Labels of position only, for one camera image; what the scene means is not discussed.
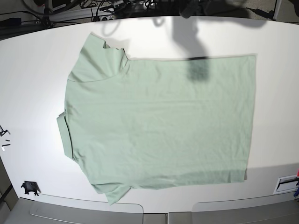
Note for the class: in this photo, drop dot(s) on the small black and white parts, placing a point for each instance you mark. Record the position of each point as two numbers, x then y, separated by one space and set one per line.
4 144

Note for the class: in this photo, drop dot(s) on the light green T-shirt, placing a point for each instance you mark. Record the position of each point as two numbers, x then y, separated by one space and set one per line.
153 124

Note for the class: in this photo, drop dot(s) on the black power adapter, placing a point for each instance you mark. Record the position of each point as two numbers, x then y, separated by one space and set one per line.
11 22

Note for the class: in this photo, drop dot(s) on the black clamp on table edge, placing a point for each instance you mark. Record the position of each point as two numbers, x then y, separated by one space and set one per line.
30 187

